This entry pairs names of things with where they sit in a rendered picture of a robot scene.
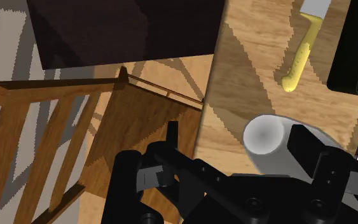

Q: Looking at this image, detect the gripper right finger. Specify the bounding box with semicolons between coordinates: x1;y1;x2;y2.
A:
286;123;358;224

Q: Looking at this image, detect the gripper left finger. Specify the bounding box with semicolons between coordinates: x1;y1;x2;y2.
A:
100;120;248;224

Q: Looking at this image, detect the brown wooden chair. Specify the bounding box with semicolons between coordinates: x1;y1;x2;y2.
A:
0;66;205;224

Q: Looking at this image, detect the white cylindrical cup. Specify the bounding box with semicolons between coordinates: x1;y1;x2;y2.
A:
242;114;353;185

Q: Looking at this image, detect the black rounded box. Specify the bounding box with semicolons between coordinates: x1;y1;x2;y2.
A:
326;0;358;99

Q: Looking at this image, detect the light wooden table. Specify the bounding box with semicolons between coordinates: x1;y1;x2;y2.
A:
193;0;358;178

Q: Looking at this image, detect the yellow-handled knife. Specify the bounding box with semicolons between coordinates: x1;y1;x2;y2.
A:
280;0;333;93

